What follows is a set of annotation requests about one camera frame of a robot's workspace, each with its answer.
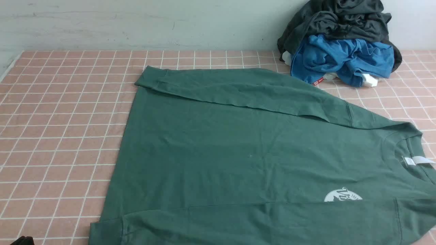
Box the dark grey garment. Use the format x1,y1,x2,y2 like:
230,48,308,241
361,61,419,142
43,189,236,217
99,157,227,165
277,0,393,55

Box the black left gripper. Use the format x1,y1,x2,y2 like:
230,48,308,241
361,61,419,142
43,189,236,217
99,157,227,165
10,236,34,245

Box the pink checkered tablecloth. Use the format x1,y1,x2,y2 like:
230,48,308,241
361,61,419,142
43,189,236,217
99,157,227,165
1,51,435,245

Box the green long-sleeve top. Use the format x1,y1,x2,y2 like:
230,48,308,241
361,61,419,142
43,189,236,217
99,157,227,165
89,67,436,245

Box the blue garment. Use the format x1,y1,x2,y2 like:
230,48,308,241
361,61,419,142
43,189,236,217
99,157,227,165
290,34,394,88

